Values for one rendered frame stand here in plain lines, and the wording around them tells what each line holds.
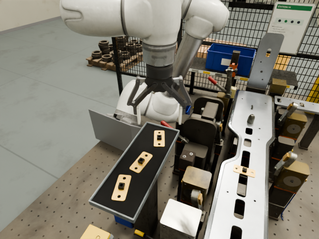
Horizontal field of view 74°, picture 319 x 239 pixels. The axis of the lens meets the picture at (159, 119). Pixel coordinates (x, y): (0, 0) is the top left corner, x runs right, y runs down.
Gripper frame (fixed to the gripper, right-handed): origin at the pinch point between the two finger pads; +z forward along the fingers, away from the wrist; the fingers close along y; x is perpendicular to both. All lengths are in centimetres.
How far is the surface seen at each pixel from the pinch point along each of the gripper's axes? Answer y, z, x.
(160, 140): 0.4, 8.8, -1.1
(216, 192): 20.7, 24.7, -11.5
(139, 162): -6.4, 8.3, -11.4
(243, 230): 26.7, 25.1, -24.7
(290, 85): 83, 23, 64
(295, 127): 68, 25, 26
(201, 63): 31, 22, 96
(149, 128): -4.0, 9.0, 6.0
